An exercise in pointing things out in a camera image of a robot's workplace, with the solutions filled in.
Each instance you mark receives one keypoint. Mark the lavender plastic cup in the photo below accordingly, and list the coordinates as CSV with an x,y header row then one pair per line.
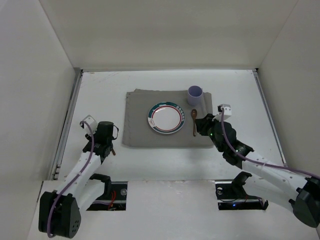
x,y
194,95

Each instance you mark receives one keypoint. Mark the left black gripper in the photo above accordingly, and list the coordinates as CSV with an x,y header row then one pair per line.
x,y
104,149

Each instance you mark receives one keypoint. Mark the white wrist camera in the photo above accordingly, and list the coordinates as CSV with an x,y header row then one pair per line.
x,y
225,111
89,124

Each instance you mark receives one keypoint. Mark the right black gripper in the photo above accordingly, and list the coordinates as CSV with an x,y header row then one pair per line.
x,y
204,125

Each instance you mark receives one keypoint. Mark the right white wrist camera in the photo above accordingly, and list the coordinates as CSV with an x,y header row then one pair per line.
x,y
225,111

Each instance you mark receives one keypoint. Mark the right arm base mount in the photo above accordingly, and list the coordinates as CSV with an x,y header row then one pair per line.
x,y
231,195

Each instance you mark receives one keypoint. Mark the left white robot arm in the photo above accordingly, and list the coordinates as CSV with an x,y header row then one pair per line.
x,y
60,210

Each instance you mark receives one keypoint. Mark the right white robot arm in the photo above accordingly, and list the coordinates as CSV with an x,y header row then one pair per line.
x,y
293,189

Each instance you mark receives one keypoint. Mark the right aluminium table rail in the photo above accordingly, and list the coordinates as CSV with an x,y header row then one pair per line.
x,y
270,119

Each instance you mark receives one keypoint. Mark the aluminium table rail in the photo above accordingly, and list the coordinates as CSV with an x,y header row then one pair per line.
x,y
56,162
270,119

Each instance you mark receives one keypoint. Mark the grey cloth placemat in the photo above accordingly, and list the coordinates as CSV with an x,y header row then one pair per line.
x,y
137,132

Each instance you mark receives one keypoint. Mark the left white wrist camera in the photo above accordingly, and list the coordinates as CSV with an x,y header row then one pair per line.
x,y
89,124

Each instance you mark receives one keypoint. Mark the left aluminium table rail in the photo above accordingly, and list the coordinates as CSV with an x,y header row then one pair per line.
x,y
56,162

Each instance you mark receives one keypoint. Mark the white plate green rim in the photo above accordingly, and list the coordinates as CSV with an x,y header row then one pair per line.
x,y
166,118

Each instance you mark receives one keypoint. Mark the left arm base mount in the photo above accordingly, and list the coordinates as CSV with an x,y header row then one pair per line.
x,y
114,197

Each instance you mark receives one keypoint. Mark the brown wooden spoon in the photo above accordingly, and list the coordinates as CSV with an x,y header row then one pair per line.
x,y
194,116

